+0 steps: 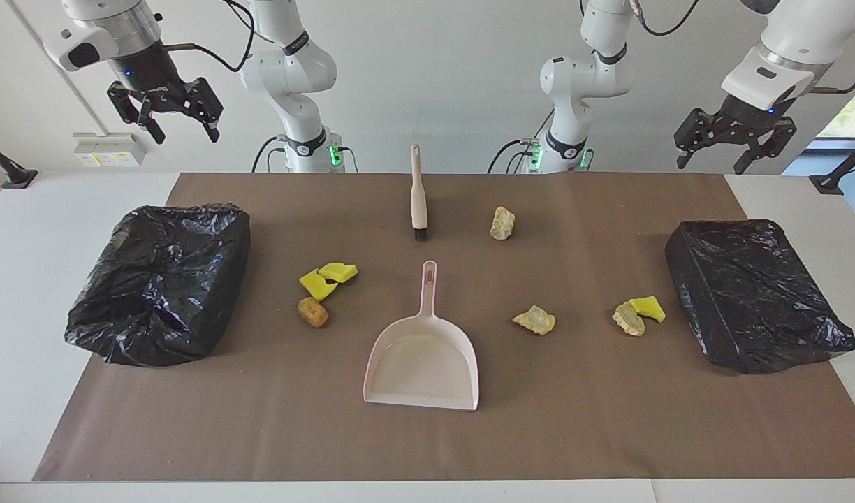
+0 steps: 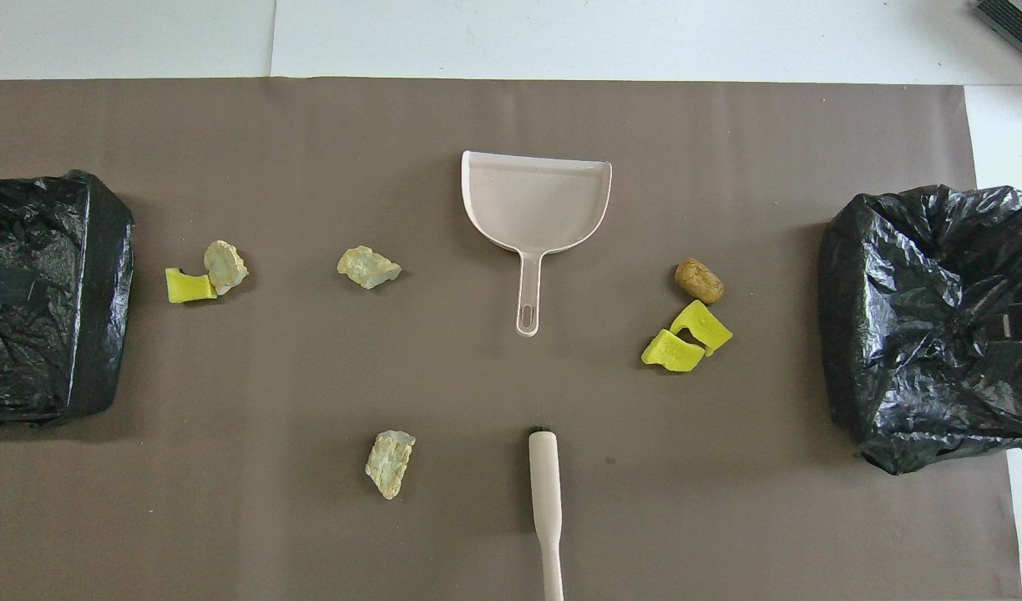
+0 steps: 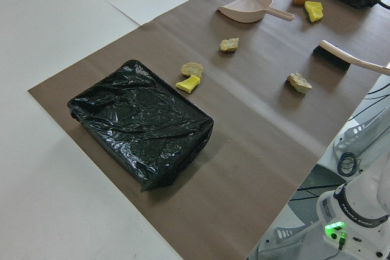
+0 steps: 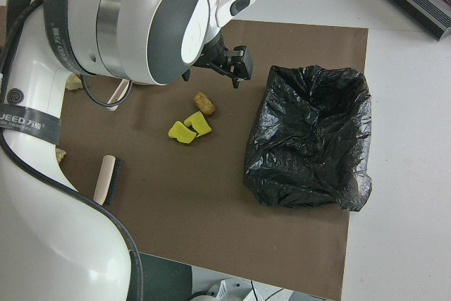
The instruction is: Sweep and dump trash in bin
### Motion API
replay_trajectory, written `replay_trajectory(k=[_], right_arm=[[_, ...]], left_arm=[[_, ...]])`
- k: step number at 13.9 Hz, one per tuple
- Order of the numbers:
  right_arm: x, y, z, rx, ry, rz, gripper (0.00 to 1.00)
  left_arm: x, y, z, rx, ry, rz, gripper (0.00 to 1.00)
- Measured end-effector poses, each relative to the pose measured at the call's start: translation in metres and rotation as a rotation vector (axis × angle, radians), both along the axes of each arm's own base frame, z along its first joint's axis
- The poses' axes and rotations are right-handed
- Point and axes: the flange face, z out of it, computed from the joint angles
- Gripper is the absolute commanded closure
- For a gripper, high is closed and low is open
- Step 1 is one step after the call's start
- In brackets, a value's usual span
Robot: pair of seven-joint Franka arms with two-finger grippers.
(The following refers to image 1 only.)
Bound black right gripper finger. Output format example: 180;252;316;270
187;77;224;144
108;82;166;145

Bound beige trash lump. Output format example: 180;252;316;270
512;305;556;336
490;205;516;241
613;302;646;337

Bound brown paper table mat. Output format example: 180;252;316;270
33;173;855;483

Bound black right base cables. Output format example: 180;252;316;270
251;135;288;173

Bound black stand with base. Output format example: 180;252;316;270
810;136;855;195
0;133;38;190

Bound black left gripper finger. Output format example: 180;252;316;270
674;107;722;170
733;120;797;175

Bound black left base cables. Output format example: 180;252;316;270
487;108;557;174

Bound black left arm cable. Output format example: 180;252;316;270
634;0;855;95

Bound beige hand brush black bristles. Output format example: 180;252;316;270
410;145;429;242

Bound brown oval bread lump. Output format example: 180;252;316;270
298;297;329;328

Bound pink plastic dustpan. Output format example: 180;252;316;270
363;261;480;411

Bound white wall socket box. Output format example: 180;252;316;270
73;133;147;168

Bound black bag lined bin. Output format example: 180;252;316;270
65;203;251;368
664;219;855;375

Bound black base cables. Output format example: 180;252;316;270
487;108;557;174
251;135;288;173

